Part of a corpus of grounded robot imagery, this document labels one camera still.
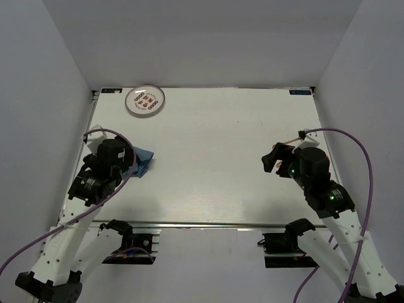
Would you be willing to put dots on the blue label sticker left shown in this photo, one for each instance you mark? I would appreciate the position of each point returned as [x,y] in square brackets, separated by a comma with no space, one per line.
[111,90]

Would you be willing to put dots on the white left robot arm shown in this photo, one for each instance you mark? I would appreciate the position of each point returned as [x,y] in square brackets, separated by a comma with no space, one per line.
[60,271]

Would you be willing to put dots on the blue label sticker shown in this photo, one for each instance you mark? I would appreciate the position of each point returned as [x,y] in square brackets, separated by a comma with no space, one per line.
[111,90]
[300,92]

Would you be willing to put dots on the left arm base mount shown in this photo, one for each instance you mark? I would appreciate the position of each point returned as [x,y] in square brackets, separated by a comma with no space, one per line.
[139,248]

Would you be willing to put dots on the blue cloth placemat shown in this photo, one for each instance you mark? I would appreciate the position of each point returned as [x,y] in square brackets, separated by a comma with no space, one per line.
[138,160]

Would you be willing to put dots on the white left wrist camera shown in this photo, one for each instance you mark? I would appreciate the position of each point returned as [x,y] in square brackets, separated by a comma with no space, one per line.
[93,140]

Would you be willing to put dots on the white plate with red characters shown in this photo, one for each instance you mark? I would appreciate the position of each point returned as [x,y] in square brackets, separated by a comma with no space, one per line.
[144,100]

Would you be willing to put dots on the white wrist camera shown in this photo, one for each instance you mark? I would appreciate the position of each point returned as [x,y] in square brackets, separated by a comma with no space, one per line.
[307,139]
[93,140]

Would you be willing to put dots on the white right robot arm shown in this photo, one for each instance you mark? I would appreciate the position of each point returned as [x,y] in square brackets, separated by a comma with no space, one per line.
[356,269]

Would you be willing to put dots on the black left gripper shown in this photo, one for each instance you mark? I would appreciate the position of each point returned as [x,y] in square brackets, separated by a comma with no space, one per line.
[128,156]

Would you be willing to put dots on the blue label sticker right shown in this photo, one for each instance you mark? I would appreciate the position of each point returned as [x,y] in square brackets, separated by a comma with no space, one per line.
[300,92]

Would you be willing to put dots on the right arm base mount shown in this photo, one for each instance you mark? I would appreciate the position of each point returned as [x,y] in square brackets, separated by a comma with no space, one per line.
[279,252]

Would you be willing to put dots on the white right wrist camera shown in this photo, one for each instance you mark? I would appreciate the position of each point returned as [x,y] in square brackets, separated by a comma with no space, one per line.
[307,139]

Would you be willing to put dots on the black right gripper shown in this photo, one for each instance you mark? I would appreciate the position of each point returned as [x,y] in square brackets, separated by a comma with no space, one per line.
[279,151]

